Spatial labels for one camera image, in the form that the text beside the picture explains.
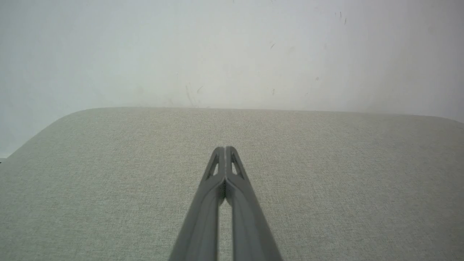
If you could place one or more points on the grey fabric sofa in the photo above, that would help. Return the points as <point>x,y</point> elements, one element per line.
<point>108,181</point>

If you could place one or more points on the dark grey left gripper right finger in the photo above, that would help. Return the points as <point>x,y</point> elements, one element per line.
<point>250,221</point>

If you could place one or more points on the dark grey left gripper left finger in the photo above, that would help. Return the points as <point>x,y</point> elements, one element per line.
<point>203,217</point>

